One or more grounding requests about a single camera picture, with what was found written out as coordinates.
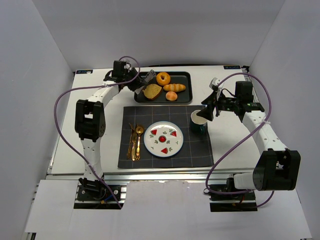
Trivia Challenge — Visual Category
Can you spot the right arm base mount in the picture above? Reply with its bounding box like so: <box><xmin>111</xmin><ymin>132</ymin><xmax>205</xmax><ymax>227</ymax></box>
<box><xmin>203</xmin><ymin>177</ymin><xmax>258</xmax><ymax>213</ymax></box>

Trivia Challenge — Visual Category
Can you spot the small round bun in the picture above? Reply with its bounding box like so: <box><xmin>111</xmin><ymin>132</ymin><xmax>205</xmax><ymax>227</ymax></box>
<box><xmin>165</xmin><ymin>91</ymin><xmax>178</xmax><ymax>102</ymax></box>

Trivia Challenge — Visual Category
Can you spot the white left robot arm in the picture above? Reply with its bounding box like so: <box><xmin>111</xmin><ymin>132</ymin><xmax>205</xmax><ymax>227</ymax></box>
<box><xmin>75</xmin><ymin>60</ymin><xmax>156</xmax><ymax>181</ymax></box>

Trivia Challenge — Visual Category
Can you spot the orange glazed donut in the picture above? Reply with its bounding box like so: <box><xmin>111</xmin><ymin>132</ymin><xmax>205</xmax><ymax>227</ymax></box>
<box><xmin>156</xmin><ymin>72</ymin><xmax>171</xmax><ymax>86</ymax></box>

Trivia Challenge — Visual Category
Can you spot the brown bread slice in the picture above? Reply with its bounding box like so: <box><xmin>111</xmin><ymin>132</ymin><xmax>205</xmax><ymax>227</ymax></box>
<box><xmin>142</xmin><ymin>84</ymin><xmax>163</xmax><ymax>101</ymax></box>

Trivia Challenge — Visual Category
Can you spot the blue table label sticker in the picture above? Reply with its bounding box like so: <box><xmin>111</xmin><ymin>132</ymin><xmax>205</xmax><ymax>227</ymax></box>
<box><xmin>75</xmin><ymin>69</ymin><xmax>93</xmax><ymax>75</ymax></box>

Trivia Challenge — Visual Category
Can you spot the black baking tray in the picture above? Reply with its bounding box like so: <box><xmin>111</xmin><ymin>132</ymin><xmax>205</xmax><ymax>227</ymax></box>
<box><xmin>134</xmin><ymin>71</ymin><xmax>193</xmax><ymax>105</ymax></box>

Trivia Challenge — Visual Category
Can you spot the gold knife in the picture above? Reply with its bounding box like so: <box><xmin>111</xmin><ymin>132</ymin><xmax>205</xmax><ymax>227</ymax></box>
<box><xmin>131</xmin><ymin>123</ymin><xmax>139</xmax><ymax>161</ymax></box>

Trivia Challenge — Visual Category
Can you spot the striped long bread roll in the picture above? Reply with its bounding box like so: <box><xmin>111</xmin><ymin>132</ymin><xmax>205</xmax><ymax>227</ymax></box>
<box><xmin>163</xmin><ymin>83</ymin><xmax>186</xmax><ymax>93</ymax></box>

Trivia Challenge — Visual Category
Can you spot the gold fork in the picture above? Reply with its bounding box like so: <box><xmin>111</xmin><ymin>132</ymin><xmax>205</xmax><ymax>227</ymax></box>
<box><xmin>126</xmin><ymin>123</ymin><xmax>135</xmax><ymax>159</ymax></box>

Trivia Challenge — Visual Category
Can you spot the green white mug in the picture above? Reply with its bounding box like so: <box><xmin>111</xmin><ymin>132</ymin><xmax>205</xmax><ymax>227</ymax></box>
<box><xmin>189</xmin><ymin>110</ymin><xmax>208</xmax><ymax>134</ymax></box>

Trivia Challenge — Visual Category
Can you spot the dark checked placemat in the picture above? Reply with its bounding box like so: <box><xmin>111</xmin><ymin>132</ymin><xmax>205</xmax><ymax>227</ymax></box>
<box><xmin>117</xmin><ymin>105</ymin><xmax>214</xmax><ymax>169</ymax></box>

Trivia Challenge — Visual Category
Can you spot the aluminium frame rail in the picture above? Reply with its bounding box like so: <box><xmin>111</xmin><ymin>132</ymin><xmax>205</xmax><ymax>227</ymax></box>
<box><xmin>32</xmin><ymin>172</ymin><xmax>253</xmax><ymax>201</ymax></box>

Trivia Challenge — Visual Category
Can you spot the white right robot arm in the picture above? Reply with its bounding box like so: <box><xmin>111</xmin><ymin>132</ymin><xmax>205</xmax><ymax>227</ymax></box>
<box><xmin>197</xmin><ymin>78</ymin><xmax>301</xmax><ymax>194</ymax></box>

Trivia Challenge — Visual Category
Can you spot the right blue table label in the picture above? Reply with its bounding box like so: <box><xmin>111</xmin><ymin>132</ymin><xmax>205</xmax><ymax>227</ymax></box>
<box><xmin>223</xmin><ymin>65</ymin><xmax>241</xmax><ymax>70</ymax></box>

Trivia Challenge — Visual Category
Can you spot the gold spoon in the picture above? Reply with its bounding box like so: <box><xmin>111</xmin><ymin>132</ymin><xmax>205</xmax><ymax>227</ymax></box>
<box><xmin>135</xmin><ymin>125</ymin><xmax>144</xmax><ymax>161</ymax></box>

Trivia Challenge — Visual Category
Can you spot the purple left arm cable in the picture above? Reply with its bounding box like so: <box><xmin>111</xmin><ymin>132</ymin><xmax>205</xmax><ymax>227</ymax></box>
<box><xmin>53</xmin><ymin>55</ymin><xmax>141</xmax><ymax>210</ymax></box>

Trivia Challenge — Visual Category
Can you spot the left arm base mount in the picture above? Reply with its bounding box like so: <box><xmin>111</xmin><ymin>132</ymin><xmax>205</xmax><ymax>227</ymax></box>
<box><xmin>73</xmin><ymin>178</ymin><xmax>125</xmax><ymax>210</ymax></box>

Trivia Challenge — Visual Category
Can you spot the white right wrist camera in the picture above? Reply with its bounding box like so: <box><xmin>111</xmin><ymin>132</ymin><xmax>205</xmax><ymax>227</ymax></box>
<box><xmin>209</xmin><ymin>77</ymin><xmax>221</xmax><ymax>91</ymax></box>

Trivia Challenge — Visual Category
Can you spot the white watermelon pattern plate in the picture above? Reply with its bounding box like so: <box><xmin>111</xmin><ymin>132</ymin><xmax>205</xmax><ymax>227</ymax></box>
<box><xmin>143</xmin><ymin>121</ymin><xmax>184</xmax><ymax>158</ymax></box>

